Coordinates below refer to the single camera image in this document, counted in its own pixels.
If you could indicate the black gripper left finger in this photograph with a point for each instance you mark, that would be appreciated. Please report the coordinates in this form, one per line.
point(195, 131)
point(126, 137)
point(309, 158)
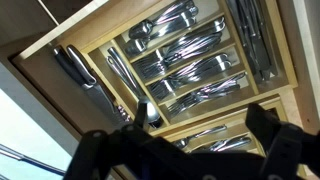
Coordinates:
point(99, 151)

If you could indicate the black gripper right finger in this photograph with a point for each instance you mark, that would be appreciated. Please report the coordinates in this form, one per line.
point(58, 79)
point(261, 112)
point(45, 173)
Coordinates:
point(286, 145)

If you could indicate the wooden kitchen drawer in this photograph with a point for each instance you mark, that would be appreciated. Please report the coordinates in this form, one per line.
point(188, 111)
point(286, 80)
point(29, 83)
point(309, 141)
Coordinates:
point(155, 158)

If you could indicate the steel cutlery small tray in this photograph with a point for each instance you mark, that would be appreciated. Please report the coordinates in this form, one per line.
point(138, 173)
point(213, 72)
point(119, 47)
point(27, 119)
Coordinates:
point(226, 144)

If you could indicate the small wooden cutlery tray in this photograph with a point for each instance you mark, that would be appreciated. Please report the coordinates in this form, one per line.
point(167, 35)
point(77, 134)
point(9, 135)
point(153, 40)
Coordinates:
point(207, 116)

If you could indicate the long steel serving spoon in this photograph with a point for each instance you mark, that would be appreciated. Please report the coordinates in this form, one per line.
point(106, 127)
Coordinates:
point(118, 65)

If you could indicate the steel forks slot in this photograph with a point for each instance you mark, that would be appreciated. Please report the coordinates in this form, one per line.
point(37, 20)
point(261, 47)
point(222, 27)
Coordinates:
point(208, 92)
point(194, 72)
point(192, 44)

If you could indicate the steel spoon small tray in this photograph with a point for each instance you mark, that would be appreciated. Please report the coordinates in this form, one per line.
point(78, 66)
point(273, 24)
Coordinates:
point(182, 143)

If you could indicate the large wooden cutlery tray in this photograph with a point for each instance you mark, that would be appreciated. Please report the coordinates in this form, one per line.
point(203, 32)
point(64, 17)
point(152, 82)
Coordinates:
point(194, 59)

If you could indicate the dark table knives bundle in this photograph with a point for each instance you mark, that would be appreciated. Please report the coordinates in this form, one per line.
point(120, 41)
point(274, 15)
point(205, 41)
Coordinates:
point(249, 22)

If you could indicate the steel spoons top slot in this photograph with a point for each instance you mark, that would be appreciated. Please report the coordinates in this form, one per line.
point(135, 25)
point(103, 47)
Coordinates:
point(180, 15)

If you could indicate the steel handled kitchen knife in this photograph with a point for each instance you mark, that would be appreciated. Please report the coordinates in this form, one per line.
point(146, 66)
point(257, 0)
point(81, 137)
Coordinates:
point(117, 114)

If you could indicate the black handled chef knife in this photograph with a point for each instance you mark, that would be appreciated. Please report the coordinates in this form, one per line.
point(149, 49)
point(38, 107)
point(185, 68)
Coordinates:
point(67, 64)

